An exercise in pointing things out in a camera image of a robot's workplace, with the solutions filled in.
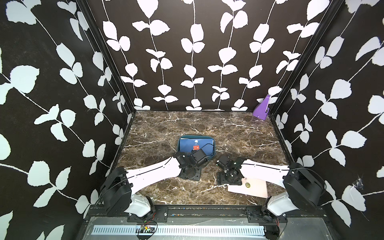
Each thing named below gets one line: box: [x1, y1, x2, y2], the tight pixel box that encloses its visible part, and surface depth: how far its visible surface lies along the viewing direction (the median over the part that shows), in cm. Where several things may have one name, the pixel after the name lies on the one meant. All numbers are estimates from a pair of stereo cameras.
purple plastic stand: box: [252, 94, 271, 121], surface depth 116 cm
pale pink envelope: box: [227, 177, 268, 198], surface depth 85 cm
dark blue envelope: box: [179, 138, 214, 156], surface depth 97 cm
